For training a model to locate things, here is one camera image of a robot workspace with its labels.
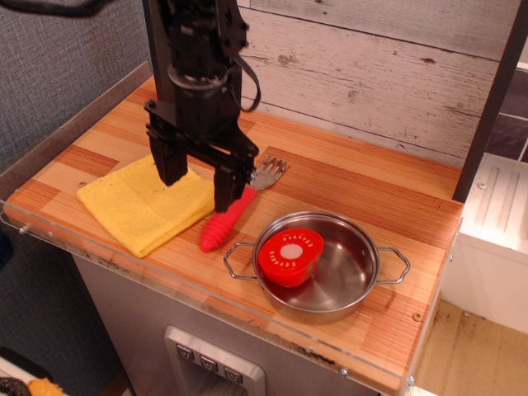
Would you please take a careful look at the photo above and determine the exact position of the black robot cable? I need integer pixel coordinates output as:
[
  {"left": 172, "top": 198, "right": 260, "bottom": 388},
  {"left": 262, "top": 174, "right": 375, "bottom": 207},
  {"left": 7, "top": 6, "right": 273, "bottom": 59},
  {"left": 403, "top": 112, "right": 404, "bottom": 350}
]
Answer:
[{"left": 224, "top": 55, "right": 262, "bottom": 113}]

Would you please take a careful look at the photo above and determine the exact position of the yellow folded cloth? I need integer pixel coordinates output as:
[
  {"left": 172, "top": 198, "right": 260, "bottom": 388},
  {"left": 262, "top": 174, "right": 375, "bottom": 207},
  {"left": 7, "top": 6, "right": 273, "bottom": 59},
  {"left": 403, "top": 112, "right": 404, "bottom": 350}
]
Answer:
[{"left": 77, "top": 155, "right": 215, "bottom": 258}]

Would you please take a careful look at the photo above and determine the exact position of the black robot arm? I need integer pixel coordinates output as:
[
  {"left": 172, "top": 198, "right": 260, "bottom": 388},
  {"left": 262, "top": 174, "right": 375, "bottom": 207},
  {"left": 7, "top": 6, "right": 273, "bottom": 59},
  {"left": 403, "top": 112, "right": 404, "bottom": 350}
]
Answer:
[{"left": 143, "top": 1, "right": 259, "bottom": 212}]

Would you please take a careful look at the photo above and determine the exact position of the red handled metal fork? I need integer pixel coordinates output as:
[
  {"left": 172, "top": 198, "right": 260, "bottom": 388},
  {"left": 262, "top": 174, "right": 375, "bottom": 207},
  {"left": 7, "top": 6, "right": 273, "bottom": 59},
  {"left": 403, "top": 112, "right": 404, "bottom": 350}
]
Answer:
[{"left": 200, "top": 156, "right": 288, "bottom": 252}]

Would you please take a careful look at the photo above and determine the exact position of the orange object bottom left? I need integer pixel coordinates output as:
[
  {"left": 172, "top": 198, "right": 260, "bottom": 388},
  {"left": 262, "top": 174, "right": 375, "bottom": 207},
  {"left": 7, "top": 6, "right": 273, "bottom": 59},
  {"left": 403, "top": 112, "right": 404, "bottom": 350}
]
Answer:
[{"left": 27, "top": 378, "right": 65, "bottom": 396}]

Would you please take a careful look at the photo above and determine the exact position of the grey toy kitchen cabinet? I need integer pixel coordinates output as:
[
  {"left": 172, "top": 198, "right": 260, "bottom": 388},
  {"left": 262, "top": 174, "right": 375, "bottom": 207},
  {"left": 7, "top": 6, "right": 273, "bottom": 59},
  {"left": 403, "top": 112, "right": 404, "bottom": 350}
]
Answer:
[{"left": 74, "top": 257, "right": 376, "bottom": 395}]

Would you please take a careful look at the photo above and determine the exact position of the clear acrylic edge guard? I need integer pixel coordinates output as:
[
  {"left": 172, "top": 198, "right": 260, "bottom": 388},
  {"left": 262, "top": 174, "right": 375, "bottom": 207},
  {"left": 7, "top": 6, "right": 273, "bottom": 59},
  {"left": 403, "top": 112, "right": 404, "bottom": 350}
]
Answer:
[{"left": 2, "top": 205, "right": 415, "bottom": 395}]

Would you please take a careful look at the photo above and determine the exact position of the dark right upright post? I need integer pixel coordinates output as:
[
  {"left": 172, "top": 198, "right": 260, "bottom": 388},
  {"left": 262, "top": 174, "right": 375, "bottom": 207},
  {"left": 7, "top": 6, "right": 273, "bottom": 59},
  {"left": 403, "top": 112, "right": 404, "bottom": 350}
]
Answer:
[{"left": 452, "top": 0, "right": 527, "bottom": 203}]

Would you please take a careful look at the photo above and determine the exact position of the stainless steel pot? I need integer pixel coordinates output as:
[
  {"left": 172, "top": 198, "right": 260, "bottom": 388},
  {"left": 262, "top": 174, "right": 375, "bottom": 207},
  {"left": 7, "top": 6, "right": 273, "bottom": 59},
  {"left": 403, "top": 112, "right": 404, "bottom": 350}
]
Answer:
[{"left": 224, "top": 210, "right": 412, "bottom": 325}]

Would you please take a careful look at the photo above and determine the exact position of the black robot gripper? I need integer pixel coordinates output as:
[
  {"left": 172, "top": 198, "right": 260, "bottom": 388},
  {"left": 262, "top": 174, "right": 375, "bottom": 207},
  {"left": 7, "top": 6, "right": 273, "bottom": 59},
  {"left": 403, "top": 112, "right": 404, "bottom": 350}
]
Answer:
[{"left": 144, "top": 78, "right": 258, "bottom": 213}]

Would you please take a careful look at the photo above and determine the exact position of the red toy tomato half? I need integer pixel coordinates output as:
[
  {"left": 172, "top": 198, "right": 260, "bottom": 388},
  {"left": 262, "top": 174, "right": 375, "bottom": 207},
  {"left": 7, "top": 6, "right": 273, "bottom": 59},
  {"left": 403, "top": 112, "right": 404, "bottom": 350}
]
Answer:
[{"left": 257, "top": 228, "right": 324, "bottom": 288}]

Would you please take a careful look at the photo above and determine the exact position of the silver dispenser button panel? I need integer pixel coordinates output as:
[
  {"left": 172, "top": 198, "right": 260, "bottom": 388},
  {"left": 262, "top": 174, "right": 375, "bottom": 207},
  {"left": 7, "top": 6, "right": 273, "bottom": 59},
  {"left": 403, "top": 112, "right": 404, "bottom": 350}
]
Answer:
[{"left": 164, "top": 326, "right": 266, "bottom": 395}]

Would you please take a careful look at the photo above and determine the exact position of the white toy sink unit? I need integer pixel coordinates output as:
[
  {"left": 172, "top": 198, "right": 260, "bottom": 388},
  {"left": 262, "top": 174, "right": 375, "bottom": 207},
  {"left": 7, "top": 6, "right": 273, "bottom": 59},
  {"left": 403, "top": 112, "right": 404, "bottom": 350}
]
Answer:
[{"left": 441, "top": 154, "right": 527, "bottom": 332}]

